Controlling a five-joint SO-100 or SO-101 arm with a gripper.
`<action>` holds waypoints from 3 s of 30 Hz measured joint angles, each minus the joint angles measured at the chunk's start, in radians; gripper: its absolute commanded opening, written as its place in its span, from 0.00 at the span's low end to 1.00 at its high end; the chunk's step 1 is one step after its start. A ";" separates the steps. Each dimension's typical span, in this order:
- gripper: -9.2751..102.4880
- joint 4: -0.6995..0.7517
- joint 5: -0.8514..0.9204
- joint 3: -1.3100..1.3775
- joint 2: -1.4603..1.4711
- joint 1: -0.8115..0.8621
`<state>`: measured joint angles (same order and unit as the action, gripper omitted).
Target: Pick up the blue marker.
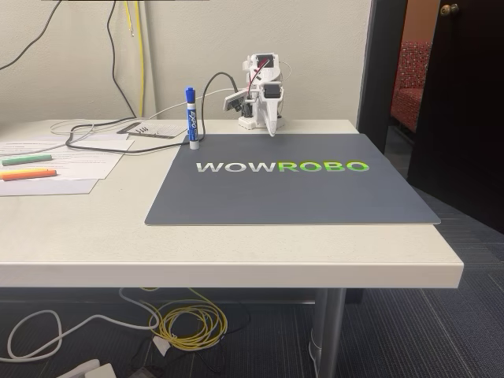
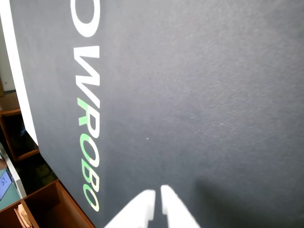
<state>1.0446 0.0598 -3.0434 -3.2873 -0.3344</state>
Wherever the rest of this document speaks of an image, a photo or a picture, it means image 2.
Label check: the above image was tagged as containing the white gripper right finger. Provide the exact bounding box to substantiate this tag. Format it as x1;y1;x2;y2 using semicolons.
161;184;200;228

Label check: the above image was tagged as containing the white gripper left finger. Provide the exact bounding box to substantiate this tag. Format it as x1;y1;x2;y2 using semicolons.
104;189;156;228

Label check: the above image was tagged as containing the brown wooden shelf unit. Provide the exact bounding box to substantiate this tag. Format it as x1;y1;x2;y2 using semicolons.
0;78;95;228

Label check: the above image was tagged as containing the grey WOWROBO mat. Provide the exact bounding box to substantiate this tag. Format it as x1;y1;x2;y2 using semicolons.
9;0;304;228

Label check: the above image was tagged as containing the small blue box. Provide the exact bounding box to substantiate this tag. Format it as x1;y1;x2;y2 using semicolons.
0;170;12;200

